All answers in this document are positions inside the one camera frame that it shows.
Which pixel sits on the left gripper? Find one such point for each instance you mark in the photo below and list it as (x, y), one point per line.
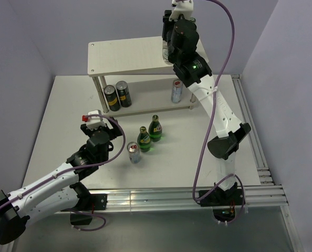
(114, 132)

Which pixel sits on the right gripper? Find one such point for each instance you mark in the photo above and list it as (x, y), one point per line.
(166, 23)

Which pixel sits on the green glass bottle front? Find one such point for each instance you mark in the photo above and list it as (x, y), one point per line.
(144, 140)

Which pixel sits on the green glass bottle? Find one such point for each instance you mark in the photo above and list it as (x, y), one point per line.
(155, 129)
(144, 140)

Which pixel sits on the white blue can shelf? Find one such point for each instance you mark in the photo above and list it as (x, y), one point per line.
(177, 88)

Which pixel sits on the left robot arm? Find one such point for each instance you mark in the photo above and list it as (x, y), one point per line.
(60, 190)

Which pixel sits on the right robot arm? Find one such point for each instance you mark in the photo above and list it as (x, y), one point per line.
(197, 77)

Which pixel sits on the white two-tier shelf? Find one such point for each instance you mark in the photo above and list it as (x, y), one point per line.
(139, 62)

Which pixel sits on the white blue can front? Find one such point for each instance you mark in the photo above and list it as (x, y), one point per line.
(134, 152)

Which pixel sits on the black can left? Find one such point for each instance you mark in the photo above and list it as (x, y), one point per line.
(112, 98)

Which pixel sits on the black can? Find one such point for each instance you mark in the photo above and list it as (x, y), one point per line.
(112, 98)
(123, 94)

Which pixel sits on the black can right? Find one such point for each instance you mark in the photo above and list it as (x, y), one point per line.
(123, 94)

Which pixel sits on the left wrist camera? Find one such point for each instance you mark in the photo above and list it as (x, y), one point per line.
(93, 120)

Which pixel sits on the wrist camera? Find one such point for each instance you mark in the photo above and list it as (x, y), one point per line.
(93, 120)
(184, 8)

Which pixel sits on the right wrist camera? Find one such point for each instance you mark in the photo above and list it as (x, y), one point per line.
(184, 8)

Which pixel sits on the aluminium side rail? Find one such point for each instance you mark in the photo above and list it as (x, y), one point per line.
(259, 157)

